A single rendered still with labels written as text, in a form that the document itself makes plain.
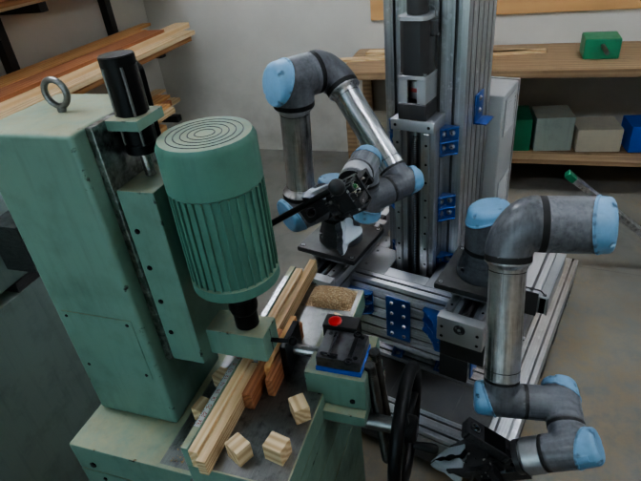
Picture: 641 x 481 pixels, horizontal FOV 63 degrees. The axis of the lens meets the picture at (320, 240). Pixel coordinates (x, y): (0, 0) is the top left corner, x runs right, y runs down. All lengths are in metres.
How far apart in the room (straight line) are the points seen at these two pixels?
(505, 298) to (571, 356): 1.52
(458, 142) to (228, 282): 0.90
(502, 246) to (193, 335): 0.66
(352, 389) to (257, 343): 0.22
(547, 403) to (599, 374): 1.36
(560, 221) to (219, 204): 0.64
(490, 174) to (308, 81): 0.78
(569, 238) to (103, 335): 0.97
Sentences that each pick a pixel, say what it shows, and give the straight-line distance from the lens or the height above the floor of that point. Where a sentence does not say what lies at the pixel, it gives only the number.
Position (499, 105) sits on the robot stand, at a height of 1.20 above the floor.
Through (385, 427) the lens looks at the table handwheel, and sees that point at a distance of 1.23.
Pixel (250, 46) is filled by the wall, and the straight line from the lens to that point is 4.55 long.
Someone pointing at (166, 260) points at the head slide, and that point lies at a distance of 1.04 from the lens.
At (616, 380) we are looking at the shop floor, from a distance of 2.59.
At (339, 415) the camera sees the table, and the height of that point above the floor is 0.86.
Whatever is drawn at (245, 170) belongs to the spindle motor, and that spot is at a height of 1.43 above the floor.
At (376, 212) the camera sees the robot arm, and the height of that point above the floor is 1.12.
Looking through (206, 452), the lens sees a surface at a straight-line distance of 1.10.
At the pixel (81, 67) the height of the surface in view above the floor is 1.13.
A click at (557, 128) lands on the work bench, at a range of 3.86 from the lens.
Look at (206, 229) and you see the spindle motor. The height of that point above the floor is 1.35.
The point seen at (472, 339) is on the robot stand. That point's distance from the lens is 1.56.
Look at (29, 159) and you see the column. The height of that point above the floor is 1.47.
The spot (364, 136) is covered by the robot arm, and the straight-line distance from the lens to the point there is 1.45.
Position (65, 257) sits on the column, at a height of 1.27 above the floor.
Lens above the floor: 1.79
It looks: 32 degrees down
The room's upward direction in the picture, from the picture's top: 7 degrees counter-clockwise
